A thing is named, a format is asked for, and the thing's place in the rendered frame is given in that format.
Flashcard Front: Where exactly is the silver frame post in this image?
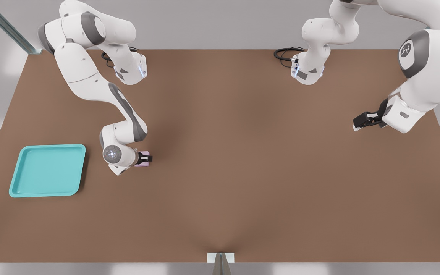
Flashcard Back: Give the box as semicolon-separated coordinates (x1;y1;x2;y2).
207;252;235;275
0;0;42;55

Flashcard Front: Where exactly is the pale blue-green tray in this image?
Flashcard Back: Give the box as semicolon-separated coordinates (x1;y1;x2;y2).
9;144;86;198

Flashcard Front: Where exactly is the pale lilac phone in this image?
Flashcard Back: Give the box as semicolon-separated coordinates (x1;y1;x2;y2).
134;151;151;167

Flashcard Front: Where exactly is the black cable loop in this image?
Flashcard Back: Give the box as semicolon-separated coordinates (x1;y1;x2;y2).
101;47;139;68
274;47;306;61

